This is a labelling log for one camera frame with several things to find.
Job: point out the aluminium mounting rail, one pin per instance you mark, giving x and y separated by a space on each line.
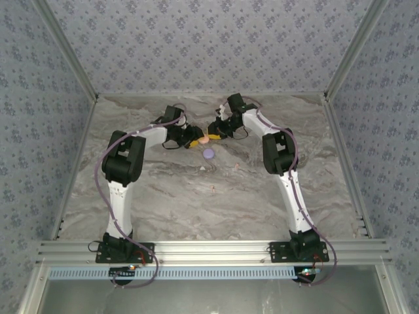
209 252

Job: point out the black controller board with LED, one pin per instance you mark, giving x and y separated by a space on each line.
122 273
304 273

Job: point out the aluminium table side rail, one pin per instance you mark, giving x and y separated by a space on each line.
340 140
84 131

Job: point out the aluminium table back rail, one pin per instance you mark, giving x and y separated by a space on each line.
163 94

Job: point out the short aluminium frame leg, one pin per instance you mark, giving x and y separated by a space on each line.
32 291
391 291

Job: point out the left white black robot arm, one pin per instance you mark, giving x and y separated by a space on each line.
121 209

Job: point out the pink earbud charging case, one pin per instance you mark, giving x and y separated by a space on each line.
204 139

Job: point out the purple earbud charging case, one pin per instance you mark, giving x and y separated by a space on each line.
208 153

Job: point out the aluminium frame post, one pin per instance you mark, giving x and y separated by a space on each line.
353 49
69 49

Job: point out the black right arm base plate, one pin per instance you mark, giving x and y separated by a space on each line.
278 253

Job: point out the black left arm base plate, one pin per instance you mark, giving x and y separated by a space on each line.
150 247

